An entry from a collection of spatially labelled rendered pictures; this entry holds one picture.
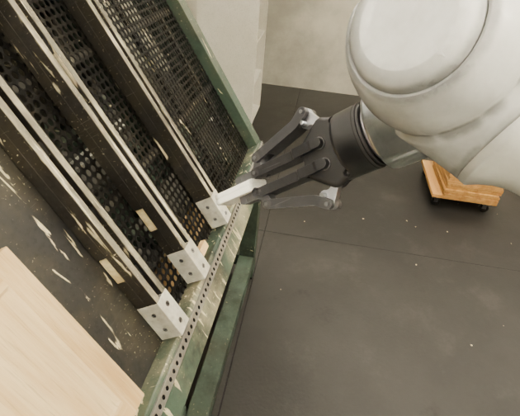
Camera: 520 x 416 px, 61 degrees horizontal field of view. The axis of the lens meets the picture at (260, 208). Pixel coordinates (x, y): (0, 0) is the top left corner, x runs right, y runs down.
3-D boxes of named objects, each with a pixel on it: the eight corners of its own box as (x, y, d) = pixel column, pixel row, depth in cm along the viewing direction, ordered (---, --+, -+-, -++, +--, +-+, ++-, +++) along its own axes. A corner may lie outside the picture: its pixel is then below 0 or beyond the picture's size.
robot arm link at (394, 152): (429, 78, 48) (380, 102, 52) (397, 56, 41) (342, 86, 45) (455, 156, 47) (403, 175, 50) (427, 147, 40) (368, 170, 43)
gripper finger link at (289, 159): (321, 147, 50) (318, 135, 50) (248, 178, 56) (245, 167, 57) (338, 150, 53) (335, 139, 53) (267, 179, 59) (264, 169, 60)
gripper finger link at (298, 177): (340, 157, 52) (343, 168, 52) (269, 190, 59) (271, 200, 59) (323, 154, 49) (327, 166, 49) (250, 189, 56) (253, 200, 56)
